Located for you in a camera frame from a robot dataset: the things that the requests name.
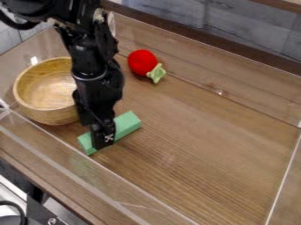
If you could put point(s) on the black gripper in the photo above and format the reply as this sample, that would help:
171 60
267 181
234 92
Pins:
96 94

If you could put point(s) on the green rectangular block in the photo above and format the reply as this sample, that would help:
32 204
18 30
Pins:
127 123

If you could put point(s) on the brown wooden bowl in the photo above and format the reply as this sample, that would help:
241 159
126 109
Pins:
43 92

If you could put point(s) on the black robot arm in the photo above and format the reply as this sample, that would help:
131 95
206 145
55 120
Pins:
81 24

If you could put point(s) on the red plush strawberry toy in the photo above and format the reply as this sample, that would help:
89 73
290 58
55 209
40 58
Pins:
144 65

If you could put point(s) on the black metal table leg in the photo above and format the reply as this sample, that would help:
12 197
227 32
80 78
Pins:
37 214

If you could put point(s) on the clear acrylic front wall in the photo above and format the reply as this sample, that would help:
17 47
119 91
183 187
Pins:
111 189

